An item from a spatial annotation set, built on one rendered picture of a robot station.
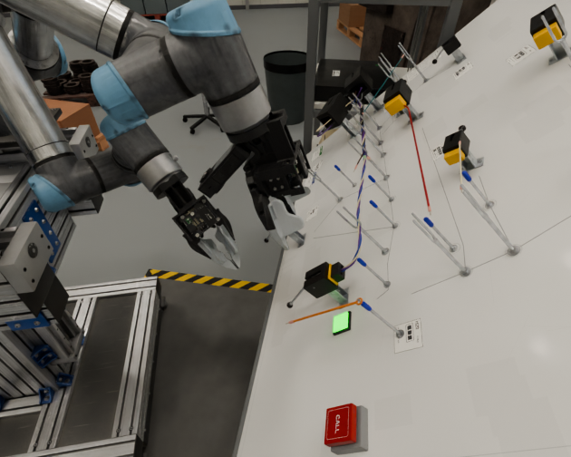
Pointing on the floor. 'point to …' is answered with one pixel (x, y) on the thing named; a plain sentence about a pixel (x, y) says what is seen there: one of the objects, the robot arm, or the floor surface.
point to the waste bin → (286, 82)
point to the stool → (201, 116)
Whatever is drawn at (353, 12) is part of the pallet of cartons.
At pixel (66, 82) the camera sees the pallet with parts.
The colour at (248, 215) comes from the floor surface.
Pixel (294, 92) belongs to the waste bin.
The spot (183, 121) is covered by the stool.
